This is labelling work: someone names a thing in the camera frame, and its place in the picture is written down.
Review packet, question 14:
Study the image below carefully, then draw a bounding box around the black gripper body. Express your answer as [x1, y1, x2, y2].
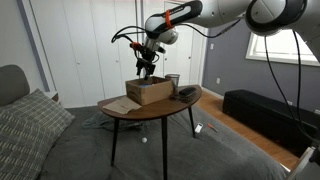
[134, 42, 159, 69]

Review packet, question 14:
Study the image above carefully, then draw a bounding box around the blue marker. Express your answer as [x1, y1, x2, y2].
[139, 84, 153, 88]

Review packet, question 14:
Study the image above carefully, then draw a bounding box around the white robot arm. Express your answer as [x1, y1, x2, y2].
[143, 0, 320, 61]

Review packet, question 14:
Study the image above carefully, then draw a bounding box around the brown cardboard box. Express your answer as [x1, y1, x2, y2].
[125, 76, 173, 105]

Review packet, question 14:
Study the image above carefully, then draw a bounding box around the mesh pen cup basket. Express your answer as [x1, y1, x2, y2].
[165, 74, 180, 95]

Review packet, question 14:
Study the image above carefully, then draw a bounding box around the orange marker on bed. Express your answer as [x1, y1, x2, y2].
[207, 123, 219, 133]

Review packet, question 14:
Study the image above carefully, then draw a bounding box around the dark wooden side table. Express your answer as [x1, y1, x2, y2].
[97, 85, 202, 180]

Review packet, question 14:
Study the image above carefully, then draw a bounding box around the black glasses case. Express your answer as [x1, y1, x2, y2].
[179, 87, 196, 97]

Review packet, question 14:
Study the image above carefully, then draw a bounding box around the brown paper sheet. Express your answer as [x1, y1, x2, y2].
[103, 96, 141, 114]

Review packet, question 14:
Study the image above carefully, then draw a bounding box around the teal cloth under table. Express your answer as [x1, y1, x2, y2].
[82, 112, 142, 132]

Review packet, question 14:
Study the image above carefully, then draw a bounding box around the small white ball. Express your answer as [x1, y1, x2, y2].
[142, 138, 148, 143]

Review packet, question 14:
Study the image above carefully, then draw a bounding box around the white remote on bed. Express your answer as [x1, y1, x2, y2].
[195, 123, 203, 134]

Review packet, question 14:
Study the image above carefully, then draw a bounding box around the grey bed blanket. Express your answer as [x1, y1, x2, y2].
[37, 107, 288, 180]

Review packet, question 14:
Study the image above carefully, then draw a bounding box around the grey headboard cushion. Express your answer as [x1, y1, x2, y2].
[0, 65, 30, 106]

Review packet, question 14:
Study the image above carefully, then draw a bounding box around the grey patterned pillow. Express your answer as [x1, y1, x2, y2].
[0, 89, 75, 180]

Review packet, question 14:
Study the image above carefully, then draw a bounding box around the black storage bench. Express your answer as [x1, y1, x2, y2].
[223, 89, 313, 156]

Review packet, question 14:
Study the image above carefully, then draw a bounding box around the window with white blind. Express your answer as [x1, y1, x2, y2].
[246, 30, 320, 66]

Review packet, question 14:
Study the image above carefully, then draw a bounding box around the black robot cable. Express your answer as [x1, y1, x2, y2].
[264, 29, 320, 144]

